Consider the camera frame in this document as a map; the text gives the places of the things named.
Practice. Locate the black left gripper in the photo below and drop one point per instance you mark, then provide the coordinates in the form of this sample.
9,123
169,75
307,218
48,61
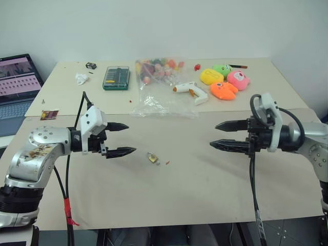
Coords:
96,143

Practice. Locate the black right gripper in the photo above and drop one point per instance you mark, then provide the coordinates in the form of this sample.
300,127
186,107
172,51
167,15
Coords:
258,139

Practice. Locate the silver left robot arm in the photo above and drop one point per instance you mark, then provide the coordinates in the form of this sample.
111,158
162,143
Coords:
38,153

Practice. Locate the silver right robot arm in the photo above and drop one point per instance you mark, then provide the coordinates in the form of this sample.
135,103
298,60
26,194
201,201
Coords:
317,153

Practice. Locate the small gold wrapped candy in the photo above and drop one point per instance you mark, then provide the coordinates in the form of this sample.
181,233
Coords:
153,159

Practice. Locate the orange plush toy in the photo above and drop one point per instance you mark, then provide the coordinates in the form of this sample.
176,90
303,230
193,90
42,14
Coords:
223,91

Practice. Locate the white glue gun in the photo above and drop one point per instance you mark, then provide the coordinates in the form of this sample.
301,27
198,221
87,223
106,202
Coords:
201,97

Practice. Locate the clear bag of colourful balls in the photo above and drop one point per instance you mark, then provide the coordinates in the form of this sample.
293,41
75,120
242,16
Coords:
159,102

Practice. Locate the pink plush toy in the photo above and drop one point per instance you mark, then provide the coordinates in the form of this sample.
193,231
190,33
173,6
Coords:
238,80

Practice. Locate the green screwdriver set box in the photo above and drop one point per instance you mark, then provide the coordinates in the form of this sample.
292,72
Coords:
116,78

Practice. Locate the yellow plush toy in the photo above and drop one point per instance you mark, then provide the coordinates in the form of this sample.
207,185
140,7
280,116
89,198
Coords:
211,76

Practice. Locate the green plush toy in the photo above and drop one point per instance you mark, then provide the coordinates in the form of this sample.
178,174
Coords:
223,69

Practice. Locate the black and red pen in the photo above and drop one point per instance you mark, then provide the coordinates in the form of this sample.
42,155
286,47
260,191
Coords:
237,66

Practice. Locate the crumpled white tissue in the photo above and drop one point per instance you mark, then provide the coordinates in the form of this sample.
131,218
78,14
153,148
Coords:
82,78

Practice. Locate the small red toy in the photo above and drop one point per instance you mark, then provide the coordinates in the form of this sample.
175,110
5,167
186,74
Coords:
196,67

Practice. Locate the small black cube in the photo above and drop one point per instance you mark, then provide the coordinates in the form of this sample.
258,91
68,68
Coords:
91,65

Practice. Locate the black plate with screws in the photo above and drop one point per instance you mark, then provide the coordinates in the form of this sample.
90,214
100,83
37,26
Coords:
284,232

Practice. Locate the open laptop computer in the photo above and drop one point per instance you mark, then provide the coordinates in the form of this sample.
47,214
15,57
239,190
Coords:
15,77

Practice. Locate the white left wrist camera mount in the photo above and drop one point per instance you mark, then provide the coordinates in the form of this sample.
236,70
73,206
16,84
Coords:
93,120

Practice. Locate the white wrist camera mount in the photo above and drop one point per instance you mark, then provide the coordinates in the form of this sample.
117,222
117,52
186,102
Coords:
93,120
276,128

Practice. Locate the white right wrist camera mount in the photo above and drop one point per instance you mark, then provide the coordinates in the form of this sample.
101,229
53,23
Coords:
276,128

